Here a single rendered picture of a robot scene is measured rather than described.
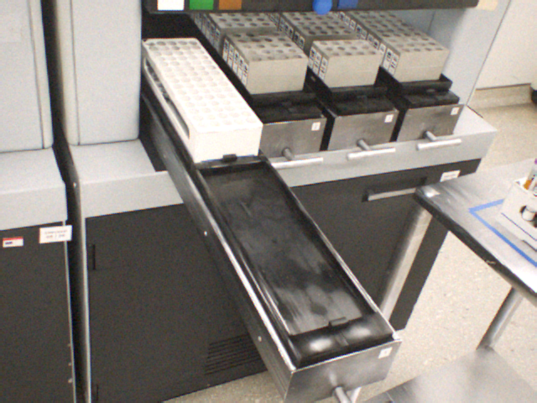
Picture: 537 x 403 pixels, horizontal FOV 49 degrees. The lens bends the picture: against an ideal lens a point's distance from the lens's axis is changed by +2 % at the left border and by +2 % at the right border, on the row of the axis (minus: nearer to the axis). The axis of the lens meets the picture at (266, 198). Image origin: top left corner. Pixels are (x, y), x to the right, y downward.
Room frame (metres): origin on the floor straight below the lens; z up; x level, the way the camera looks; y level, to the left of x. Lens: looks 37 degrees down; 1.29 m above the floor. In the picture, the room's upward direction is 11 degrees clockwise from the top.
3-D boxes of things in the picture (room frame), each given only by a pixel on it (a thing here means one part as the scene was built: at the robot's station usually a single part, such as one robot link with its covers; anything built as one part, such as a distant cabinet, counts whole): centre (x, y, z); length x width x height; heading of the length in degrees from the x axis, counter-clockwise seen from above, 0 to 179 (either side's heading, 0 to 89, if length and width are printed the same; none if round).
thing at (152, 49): (0.83, 0.14, 0.83); 0.30 x 0.10 x 0.06; 31
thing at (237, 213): (0.67, 0.05, 0.78); 0.73 x 0.14 x 0.09; 31
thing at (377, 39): (1.15, -0.20, 0.85); 0.12 x 0.02 x 0.06; 121
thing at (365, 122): (1.21, 0.02, 0.78); 0.73 x 0.14 x 0.09; 31
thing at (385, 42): (1.13, -0.21, 0.85); 0.12 x 0.02 x 0.06; 121
